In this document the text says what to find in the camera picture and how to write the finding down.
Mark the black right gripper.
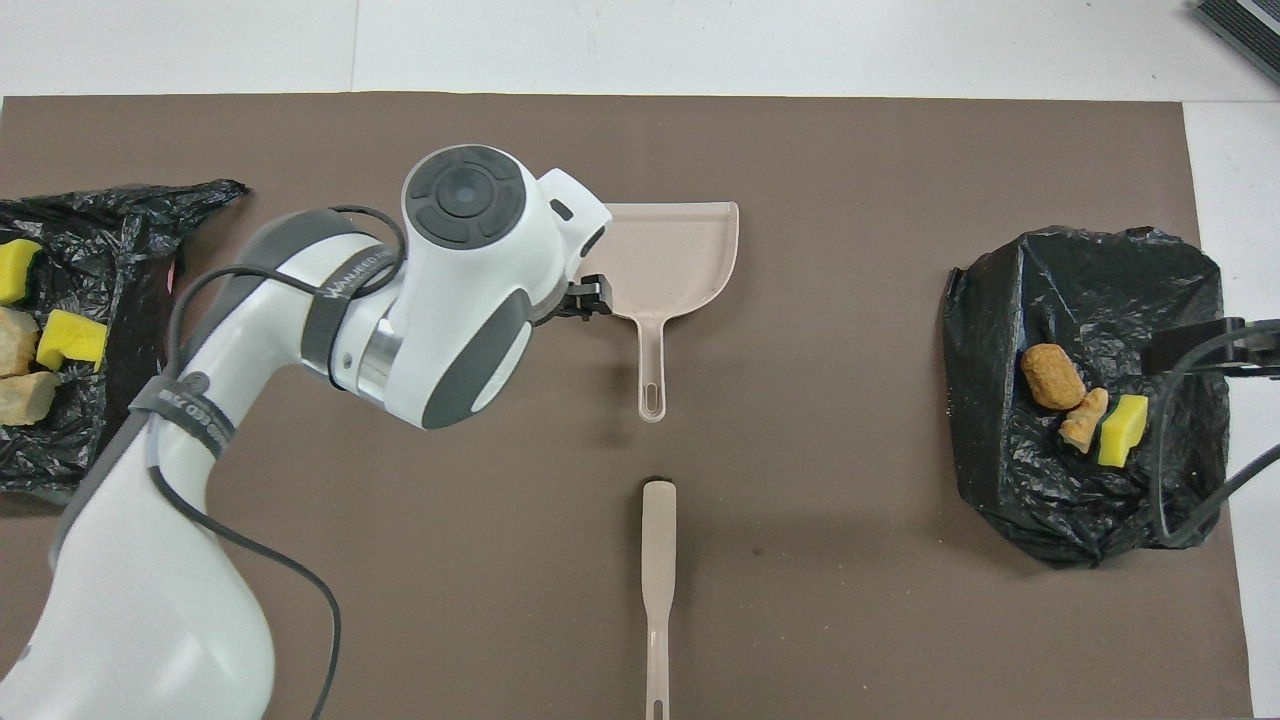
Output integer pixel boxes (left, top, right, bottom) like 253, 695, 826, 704
1142, 318, 1280, 379

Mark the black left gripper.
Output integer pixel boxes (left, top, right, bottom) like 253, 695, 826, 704
548, 275, 613, 323

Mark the beige plastic dustpan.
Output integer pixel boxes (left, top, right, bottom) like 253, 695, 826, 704
598, 201, 741, 424

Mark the green and yellow sponge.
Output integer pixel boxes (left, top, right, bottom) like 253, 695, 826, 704
1098, 394, 1150, 469

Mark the orange bread piece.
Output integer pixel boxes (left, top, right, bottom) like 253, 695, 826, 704
1059, 387, 1110, 455

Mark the brown oval bread roll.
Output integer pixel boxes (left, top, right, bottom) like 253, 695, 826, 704
1020, 343, 1087, 411

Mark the notched yellow sponge piece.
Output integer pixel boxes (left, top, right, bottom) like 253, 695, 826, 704
37, 309, 108, 372

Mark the large beige sponge chunk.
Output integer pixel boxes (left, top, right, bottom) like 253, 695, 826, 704
0, 372, 61, 428

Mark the yellow sponge wedge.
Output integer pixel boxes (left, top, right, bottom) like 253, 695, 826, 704
0, 238, 43, 306

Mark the small beige sponge chunk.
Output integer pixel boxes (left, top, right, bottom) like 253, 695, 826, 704
0, 308, 39, 378

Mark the black bag covered bin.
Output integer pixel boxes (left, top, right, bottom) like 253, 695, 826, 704
942, 226, 1229, 569

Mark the dark grey ribbed object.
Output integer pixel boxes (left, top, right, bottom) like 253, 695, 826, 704
1193, 0, 1280, 86

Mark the brown table mat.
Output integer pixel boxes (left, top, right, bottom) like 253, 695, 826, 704
0, 92, 1254, 720

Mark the black bag with loose corner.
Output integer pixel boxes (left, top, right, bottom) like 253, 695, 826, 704
0, 179, 251, 505

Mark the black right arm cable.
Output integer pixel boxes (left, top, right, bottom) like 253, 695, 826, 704
1153, 325, 1280, 549

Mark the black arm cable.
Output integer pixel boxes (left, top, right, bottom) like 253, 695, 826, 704
150, 205, 406, 720
1153, 325, 1280, 549

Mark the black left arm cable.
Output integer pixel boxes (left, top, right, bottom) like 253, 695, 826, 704
150, 205, 406, 720

